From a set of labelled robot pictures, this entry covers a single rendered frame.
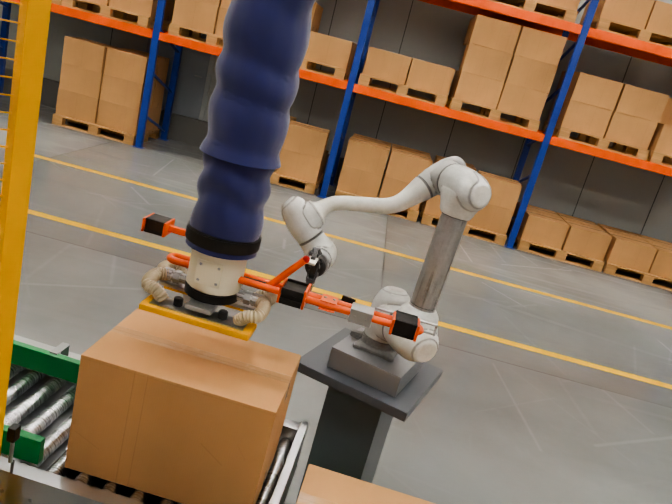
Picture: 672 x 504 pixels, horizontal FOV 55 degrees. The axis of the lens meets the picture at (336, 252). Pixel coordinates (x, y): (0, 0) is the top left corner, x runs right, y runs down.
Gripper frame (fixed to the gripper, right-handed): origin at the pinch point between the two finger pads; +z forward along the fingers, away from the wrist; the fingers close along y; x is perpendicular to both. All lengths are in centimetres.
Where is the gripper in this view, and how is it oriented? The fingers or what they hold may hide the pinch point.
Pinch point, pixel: (306, 282)
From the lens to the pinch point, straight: 211.1
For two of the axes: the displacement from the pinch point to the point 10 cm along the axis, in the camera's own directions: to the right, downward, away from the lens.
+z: -1.4, 2.7, -9.5
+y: -2.3, 9.3, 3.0
